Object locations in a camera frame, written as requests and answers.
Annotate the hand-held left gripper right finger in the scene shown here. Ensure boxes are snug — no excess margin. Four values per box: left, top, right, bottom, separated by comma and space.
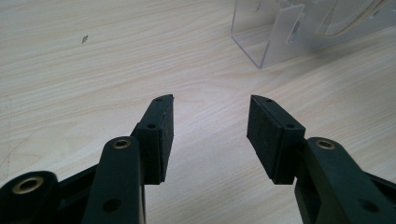
246, 94, 307, 186

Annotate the clear acrylic rack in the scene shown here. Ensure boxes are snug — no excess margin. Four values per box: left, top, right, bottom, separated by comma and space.
231, 0, 396, 70

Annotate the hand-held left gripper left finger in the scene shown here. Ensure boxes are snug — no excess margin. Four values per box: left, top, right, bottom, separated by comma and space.
130, 93, 175, 186

